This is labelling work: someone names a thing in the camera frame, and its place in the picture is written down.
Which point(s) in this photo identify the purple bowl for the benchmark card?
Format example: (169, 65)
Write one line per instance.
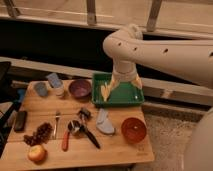
(80, 88)

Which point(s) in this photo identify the silver metal fork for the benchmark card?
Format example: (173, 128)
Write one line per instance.
(57, 117)

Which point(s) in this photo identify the black object at left edge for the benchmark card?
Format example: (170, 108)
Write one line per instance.
(7, 93)

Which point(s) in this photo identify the wooden cutting board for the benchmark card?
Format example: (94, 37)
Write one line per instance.
(81, 153)

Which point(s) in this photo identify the red-handled measuring spoon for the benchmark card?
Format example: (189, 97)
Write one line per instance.
(72, 128)

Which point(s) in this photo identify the black-handled kitchen tool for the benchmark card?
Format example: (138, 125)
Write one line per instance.
(85, 116)

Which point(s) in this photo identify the yellow-red apple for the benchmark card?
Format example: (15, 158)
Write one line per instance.
(36, 153)

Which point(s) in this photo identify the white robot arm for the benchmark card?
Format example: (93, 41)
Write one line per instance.
(191, 60)

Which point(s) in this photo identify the red-orange bowl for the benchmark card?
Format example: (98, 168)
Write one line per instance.
(133, 130)

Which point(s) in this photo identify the bunch of dark grapes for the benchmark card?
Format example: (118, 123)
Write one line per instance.
(41, 135)

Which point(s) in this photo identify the black rectangular block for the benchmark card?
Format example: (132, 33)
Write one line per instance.
(20, 121)

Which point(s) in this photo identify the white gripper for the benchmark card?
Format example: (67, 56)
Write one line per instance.
(120, 75)

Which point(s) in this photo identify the green plastic tray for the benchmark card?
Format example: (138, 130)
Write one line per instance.
(124, 95)

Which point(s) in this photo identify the blue-grey cup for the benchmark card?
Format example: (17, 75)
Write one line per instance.
(41, 89)

